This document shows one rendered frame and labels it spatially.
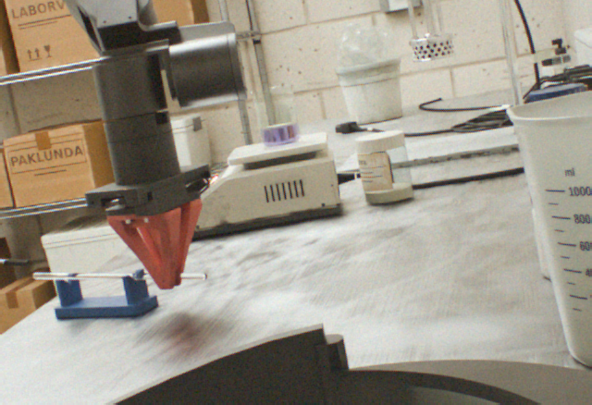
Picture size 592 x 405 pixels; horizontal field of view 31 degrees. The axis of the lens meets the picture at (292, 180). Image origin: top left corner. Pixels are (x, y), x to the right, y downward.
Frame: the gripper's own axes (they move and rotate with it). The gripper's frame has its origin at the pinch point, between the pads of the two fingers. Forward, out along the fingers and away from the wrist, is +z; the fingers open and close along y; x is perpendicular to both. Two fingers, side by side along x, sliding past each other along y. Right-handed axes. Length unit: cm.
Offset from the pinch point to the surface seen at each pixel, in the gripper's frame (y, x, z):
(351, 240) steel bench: 21.9, -6.6, 2.8
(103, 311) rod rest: -1.8, 6.7, 2.3
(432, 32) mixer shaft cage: 76, 4, -15
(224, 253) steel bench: 19.6, 7.7, 2.9
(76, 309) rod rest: -1.8, 9.8, 2.1
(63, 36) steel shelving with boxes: 192, 179, -29
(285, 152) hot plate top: 33.2, 6.2, -5.5
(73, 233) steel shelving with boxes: 184, 185, 35
